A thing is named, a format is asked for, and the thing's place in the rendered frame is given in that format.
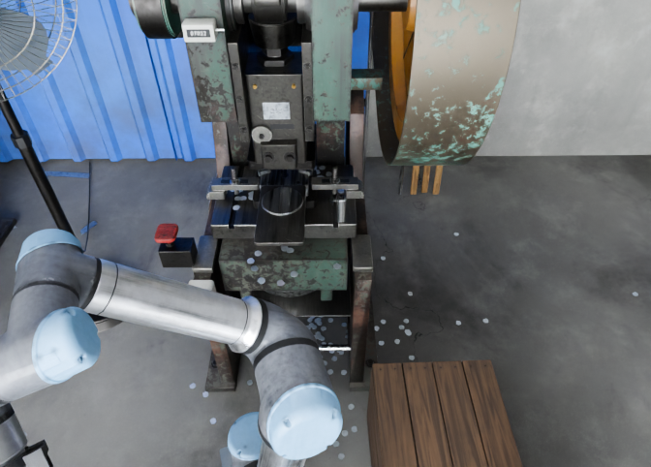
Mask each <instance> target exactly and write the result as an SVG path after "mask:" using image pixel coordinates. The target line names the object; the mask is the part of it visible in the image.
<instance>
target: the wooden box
mask: <svg viewBox="0 0 651 467"><path fill-rule="evenodd" d="M367 426H368V436H369V446H370V456H371V466H372V467H523V466H522V463H521V460H520V456H519V453H518V450H517V446H516V443H515V440H514V437H513V434H512V428H511V425H510V422H509V418H508V415H507V412H506V408H505V405H504V402H503V398H502V395H501V392H500V389H499V386H498V383H497V379H496V376H495V373H494V369H493V366H492V363H491V360H490V359H485V360H462V362H461V360H457V361H432V364H431V361H428V362H403V363H402V364H401V362H399V363H373V364H372V369H371V379H370V389H369V397H368V407H367ZM412 431H413V432H412ZM413 437H414V438H413Z"/></svg>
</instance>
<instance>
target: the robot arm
mask: <svg viewBox="0 0 651 467"><path fill-rule="evenodd" d="M15 271H16V276H15V286H14V293H13V298H12V304H11V310H10V315H9V321H8V327H7V331H6V332H5V333H4V334H2V335H0V467H53V464H52V462H51V460H50V458H49V456H48V454H47V452H48V450H49V448H48V446H47V443H46V441H45V439H44V440H42V441H40V442H38V443H36V444H35V445H33V446H31V447H29V448H28V446H26V444H27V442H28V440H27V438H26V436H25V434H24V432H23V430H22V428H21V426H20V423H19V421H18V419H17V417H16V414H15V411H14V409H13V407H12V405H11V402H12V401H15V400H17V399H20V398H21V397H24V396H26V395H28V394H31V393H33V392H35V391H38V390H40V389H44V388H46V387H49V386H51V385H53V384H59V383H62V382H65V381H67V380H68V379H70V378H71V377H72V376H73V375H75V374H78V373H79V372H81V371H83V370H85V369H87V368H89V367H91V366H92V365H93V364H94V363H95V362H96V361H97V359H98V357H99V355H100V352H101V340H100V338H99V337H98V330H97V327H96V325H95V323H94V322H93V320H92V318H91V317H90V316H89V315H88V314H87V313H91V314H95V315H100V316H104V317H108V318H113V319H116V320H121V321H125V322H130V323H134V324H139V325H143V326H148V327H156V328H159V329H164V330H168V331H172V332H177V333H181V334H186V335H190V336H195V337H198V338H203V339H207V340H212V341H216V342H221V343H225V344H228V345H229V347H230V348H231V350H232V351H234V352H236V353H240V354H244V355H245V356H246V357H248V358H249V359H250V360H251V362H252V364H253V368H254V372H255V377H256V381H257V386H258V390H259V394H260V400H261V406H260V411H259V412H252V413H248V414H245V415H243V416H241V417H240V418H239V419H237V420H236V421H235V422H234V424H233V425H232V427H231V429H230V431H229V435H228V447H229V450H230V452H231V455H232V467H304V464H305V461H306V458H308V457H311V456H314V455H316V454H318V453H320V452H322V451H324V450H326V448H327V446H328V445H332V444H333V443H334V441H335V440H336V439H337V437H338V436H339V434H340V432H341V429H342V424H343V420H342V415H341V408H340V403H339V400H338V398H337V396H336V394H335V393H334V390H333V387H332V384H331V381H330V379H329V376H328V374H327V371H326V366H325V363H324V360H323V357H322V354H321V352H320V348H319V345H318V342H317V340H316V338H315V336H314V335H313V333H312V332H311V330H310V329H309V328H308V327H307V326H306V325H305V324H304V323H303V322H302V321H301V320H299V319H298V318H297V317H296V316H294V315H293V314H291V313H289V312H288V311H286V310H284V309H283V308H281V307H279V306H277V305H275V304H273V303H271V302H268V301H265V300H263V299H260V298H256V297H253V296H246V297H244V298H242V299H239V298H235V297H232V296H226V295H222V294H219V293H215V292H212V291H210V290H206V289H203V288H199V287H196V286H192V285H189V284H186V283H182V282H179V281H175V280H172V279H169V278H166V277H162V276H159V275H156V274H152V273H149V272H145V271H142V270H138V269H135V268H131V267H128V266H125V265H120V264H116V263H113V262H109V261H106V260H102V259H98V258H95V257H92V256H89V255H85V254H83V250H82V248H81V244H80V242H79V240H78V239H77V238H76V237H74V236H73V235H72V234H71V233H69V232H66V231H63V230H58V229H46V230H41V231H38V232H35V233H32V234H31V235H30V236H28V237H27V238H26V239H25V240H24V241H23V243H22V247H21V251H20V254H19V257H18V260H17V262H16V265H15Z"/></svg>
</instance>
